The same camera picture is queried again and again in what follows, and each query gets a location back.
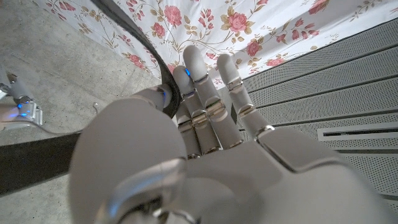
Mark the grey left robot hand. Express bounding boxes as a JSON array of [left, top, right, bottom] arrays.
[[68, 45, 398, 224]]

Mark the black leather belt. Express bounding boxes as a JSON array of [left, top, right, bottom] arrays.
[[0, 0, 184, 197]]

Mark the floral print backdrop cloth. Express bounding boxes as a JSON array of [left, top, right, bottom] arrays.
[[32, 0, 398, 91]]

